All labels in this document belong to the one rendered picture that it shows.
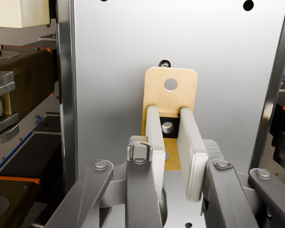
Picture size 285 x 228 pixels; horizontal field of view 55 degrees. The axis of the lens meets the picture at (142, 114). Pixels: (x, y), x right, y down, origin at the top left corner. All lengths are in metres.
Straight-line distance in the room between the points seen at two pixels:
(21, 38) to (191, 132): 0.51
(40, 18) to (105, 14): 0.06
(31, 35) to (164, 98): 0.45
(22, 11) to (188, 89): 0.13
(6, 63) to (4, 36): 0.37
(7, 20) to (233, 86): 0.21
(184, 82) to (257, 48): 0.11
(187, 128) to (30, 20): 0.14
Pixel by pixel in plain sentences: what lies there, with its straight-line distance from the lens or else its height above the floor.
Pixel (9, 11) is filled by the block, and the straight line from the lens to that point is 0.22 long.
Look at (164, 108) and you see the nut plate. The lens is 0.21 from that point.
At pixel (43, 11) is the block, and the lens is 0.26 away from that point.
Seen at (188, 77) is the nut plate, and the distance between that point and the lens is 0.20.
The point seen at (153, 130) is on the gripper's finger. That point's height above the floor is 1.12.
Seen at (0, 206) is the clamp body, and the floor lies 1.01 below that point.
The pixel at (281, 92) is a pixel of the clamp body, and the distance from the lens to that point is 0.50.
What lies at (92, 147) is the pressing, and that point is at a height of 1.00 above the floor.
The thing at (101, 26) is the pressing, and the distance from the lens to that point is 0.27.
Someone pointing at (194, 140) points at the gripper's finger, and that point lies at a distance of 0.15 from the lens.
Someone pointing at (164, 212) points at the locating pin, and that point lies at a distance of 0.31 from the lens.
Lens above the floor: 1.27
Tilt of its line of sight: 69 degrees down
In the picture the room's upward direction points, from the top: 177 degrees counter-clockwise
